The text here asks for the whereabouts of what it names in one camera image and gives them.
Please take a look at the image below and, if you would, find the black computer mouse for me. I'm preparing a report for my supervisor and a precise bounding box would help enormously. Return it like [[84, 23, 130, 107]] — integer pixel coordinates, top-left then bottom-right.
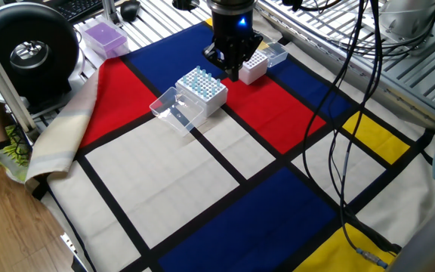
[[120, 0, 142, 23]]

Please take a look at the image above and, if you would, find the white pipette tip box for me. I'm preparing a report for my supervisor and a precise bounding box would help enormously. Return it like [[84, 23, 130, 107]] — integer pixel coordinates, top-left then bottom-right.
[[149, 66, 229, 138], [239, 40, 289, 86]]

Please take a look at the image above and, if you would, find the grey metal cylinder base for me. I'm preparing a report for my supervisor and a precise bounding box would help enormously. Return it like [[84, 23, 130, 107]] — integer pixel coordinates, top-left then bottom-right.
[[378, 0, 435, 39]]

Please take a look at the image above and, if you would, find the clear box purple tip rack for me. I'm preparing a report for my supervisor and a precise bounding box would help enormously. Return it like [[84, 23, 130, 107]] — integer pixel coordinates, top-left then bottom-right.
[[79, 18, 131, 60]]

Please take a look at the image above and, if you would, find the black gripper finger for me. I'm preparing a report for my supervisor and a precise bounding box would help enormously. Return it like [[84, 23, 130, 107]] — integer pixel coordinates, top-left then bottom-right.
[[236, 32, 264, 82], [202, 40, 238, 82]]

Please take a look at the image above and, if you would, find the green yellow sneaker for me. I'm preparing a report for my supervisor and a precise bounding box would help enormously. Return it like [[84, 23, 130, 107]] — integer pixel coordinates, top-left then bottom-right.
[[0, 126, 30, 185]]

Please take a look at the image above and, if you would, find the aluminium profile frame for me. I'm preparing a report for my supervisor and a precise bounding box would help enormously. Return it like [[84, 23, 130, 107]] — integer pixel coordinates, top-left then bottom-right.
[[0, 22, 40, 143]]

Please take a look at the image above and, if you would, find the black keyboard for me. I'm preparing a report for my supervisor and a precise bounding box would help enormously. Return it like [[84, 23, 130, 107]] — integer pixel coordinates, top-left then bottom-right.
[[49, 0, 107, 22]]

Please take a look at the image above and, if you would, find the colour block tablecloth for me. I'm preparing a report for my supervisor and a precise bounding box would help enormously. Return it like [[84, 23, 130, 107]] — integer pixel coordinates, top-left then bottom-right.
[[42, 18, 435, 272]]

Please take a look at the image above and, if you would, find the silver metal mounting plate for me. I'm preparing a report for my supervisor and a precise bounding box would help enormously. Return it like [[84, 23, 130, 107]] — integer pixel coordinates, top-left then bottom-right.
[[387, 14, 435, 57]]

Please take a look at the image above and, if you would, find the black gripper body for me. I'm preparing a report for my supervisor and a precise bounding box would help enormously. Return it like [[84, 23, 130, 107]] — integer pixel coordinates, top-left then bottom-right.
[[211, 8, 256, 62]]

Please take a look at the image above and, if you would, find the black round machine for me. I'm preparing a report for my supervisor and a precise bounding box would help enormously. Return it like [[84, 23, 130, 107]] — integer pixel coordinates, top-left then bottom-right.
[[0, 2, 82, 107]]

